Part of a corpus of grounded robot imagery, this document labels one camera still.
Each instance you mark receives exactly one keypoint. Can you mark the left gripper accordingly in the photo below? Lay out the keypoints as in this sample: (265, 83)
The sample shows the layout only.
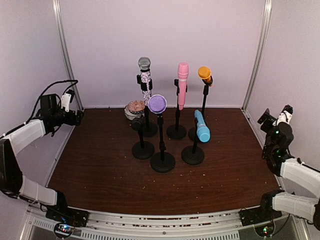
(77, 121)

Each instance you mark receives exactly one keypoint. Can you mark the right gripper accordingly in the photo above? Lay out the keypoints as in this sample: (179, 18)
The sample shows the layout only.
(269, 119)

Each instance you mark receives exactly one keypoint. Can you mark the black microphone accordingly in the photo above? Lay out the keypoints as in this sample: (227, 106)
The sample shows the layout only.
(137, 123)

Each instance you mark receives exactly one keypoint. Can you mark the purple microphone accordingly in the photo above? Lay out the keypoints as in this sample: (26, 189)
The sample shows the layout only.
(157, 104)

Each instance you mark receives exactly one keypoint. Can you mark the purple microphone's black stand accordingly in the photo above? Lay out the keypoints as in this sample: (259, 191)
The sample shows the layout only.
(162, 161)

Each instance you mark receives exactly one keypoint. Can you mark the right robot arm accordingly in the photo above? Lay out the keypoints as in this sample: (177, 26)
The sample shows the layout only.
(279, 160)

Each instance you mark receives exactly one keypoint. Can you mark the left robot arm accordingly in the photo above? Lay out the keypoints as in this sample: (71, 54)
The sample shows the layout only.
(50, 117)

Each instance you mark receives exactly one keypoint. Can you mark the blue microphone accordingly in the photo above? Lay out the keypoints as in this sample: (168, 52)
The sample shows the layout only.
(202, 131)

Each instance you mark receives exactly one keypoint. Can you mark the orange microphone's black stand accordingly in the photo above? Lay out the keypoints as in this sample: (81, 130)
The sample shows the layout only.
(192, 131)

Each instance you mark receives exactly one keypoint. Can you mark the orange microphone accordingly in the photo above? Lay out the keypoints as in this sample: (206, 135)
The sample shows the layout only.
(206, 75)

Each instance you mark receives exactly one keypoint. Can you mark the rhinestone microphone's black stand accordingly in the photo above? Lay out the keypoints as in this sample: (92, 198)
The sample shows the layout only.
(149, 128)

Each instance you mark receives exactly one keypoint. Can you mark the blue microphone's black stand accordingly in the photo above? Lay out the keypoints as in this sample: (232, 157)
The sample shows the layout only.
(192, 154)

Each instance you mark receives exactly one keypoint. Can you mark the pink microphone's black stand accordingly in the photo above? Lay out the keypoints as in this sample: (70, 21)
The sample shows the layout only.
(176, 131)

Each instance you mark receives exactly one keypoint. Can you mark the silver rhinestone microphone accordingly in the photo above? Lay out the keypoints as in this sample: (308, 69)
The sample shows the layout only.
(144, 79)

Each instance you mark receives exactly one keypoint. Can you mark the pink microphone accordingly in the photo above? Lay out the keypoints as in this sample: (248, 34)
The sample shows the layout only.
(183, 73)

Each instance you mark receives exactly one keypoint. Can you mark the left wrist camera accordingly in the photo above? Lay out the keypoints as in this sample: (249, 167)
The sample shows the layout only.
(66, 99)

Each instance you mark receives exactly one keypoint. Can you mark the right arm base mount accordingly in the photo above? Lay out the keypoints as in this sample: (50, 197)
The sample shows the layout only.
(263, 221)

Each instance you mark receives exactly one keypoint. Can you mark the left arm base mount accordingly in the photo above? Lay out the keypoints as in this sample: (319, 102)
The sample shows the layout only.
(66, 223)

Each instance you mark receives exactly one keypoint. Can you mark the front aluminium rail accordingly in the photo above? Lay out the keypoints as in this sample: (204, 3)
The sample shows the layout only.
(224, 225)

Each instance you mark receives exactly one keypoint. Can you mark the right aluminium frame post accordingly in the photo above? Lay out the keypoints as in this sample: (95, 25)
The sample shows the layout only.
(264, 31)

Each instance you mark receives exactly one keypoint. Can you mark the aluminium frame post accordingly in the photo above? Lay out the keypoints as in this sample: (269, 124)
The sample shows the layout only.
(56, 4)
(264, 31)

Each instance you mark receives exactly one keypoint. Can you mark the left aluminium frame post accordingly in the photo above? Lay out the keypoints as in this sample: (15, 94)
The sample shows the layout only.
(56, 4)

